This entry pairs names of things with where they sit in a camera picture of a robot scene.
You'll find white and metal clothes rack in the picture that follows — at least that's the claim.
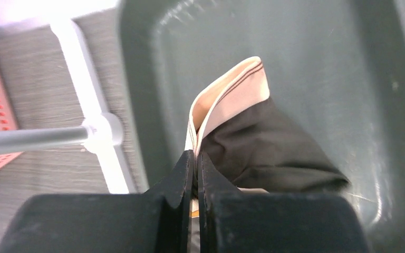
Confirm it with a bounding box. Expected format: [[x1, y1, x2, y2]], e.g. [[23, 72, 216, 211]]
[[0, 19, 142, 194]]

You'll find grey-green plastic tub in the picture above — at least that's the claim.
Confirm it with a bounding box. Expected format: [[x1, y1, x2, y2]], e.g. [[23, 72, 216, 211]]
[[119, 1, 405, 252]]

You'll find grey-brown underwear with beige waistband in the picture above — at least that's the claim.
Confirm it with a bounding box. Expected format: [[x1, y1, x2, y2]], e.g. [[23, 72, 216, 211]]
[[184, 56, 351, 253]]

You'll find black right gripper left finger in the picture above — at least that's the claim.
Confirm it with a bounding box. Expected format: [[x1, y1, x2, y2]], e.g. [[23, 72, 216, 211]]
[[0, 150, 194, 252]]

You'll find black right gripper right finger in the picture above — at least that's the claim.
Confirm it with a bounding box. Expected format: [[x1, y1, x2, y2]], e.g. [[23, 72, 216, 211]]
[[197, 153, 370, 252]]

